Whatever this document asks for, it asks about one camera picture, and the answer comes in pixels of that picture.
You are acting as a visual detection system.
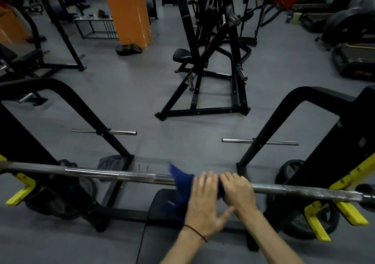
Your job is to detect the person's right hand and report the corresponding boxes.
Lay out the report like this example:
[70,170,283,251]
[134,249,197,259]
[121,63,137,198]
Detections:
[219,171,263,219]

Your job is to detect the person's left hand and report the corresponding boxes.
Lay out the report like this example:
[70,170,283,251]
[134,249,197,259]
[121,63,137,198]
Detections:
[184,170,235,241]

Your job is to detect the blue cleaning cloth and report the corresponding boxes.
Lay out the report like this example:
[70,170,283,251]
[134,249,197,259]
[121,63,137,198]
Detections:
[167,162,225,218]

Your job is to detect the steel barbell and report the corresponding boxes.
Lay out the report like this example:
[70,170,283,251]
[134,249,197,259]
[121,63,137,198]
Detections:
[0,161,375,205]

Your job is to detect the person's left forearm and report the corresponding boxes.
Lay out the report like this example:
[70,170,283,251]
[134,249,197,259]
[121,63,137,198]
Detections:
[160,227,207,264]

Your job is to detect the person's right forearm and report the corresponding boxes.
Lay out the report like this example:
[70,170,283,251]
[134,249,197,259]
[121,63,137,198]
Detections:
[239,211,305,264]

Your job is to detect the black padded bench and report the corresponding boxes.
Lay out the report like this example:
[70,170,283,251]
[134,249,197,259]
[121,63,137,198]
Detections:
[136,189,252,264]

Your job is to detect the large black weight plate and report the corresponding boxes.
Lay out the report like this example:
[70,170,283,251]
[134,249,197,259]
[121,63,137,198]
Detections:
[275,159,305,185]

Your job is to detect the black weight plate white lettering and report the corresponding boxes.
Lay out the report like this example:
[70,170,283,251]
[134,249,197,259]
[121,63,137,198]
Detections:
[25,160,88,221]
[265,196,341,240]

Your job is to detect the yellow bar hook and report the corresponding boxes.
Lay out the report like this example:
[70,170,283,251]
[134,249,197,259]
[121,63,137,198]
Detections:
[0,154,36,206]
[304,152,375,243]

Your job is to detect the grey cloth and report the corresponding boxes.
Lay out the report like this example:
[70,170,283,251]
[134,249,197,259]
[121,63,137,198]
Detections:
[97,155,128,182]

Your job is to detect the black bench press rack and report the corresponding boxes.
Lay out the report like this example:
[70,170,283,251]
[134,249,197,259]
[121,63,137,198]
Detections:
[0,78,375,253]

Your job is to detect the black grip-hole weight plate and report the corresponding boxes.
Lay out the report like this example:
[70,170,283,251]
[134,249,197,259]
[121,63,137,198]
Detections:
[79,177,99,200]

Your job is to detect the black and red lever machine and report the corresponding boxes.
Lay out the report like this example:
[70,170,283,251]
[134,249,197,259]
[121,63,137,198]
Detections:
[154,0,296,122]

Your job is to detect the black elliptical trainer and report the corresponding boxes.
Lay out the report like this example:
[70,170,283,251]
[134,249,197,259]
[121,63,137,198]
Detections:
[315,7,375,50]

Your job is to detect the wide orange pillar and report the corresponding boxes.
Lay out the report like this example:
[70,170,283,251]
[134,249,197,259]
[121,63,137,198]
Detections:
[101,0,153,49]

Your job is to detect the black squat rack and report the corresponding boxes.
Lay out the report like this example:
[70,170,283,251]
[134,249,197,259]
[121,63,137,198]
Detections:
[29,0,88,72]

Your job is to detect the black incline bench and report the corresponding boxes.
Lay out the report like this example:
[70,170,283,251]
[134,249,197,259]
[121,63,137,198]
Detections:
[0,6,49,107]

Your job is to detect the narrow orange pillar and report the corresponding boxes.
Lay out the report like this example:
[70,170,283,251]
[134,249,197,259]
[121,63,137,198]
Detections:
[0,6,30,46]

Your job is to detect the black hair tie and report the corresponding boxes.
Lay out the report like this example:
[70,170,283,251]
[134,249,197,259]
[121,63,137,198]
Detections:
[183,224,209,243]

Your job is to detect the black plate-loaded machine frame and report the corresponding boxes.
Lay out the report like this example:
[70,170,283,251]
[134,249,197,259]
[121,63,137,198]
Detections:
[239,0,269,47]

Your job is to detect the black wire frame table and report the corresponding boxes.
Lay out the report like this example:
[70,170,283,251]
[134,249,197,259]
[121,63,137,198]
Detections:
[74,16,119,40]

